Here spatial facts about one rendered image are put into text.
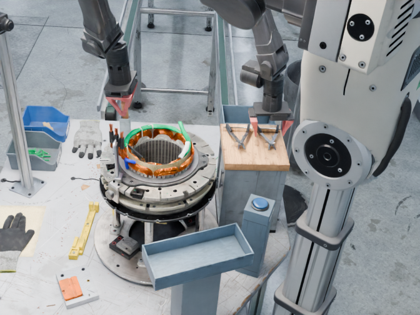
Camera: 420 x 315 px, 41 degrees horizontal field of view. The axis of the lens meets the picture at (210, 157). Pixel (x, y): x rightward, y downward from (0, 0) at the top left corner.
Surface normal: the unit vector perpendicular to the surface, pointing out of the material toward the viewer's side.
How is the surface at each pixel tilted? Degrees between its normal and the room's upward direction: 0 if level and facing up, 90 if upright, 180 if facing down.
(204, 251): 0
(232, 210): 90
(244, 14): 120
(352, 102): 109
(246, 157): 0
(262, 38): 87
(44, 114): 88
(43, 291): 0
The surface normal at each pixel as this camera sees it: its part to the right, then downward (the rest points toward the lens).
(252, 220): -0.33, 0.57
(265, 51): -0.55, 0.57
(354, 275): 0.07, -0.78
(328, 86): -0.58, 0.70
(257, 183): 0.05, 0.62
